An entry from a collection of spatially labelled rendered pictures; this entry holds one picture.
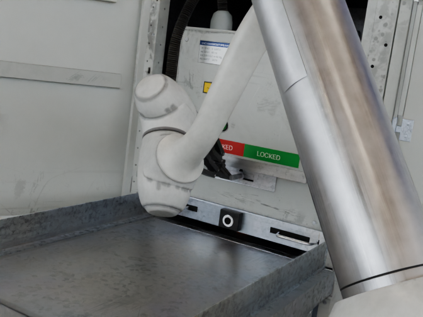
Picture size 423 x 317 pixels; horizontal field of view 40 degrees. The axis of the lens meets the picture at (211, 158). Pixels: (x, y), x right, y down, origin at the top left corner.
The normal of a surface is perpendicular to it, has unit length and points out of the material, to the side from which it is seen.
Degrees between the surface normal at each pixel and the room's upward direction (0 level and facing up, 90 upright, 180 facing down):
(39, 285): 0
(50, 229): 90
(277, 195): 90
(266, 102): 90
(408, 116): 90
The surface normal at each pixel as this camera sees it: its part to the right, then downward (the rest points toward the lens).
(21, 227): 0.85, 0.18
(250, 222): -0.51, 0.07
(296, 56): -0.60, -0.15
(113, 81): 0.53, 0.20
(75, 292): 0.13, -0.98
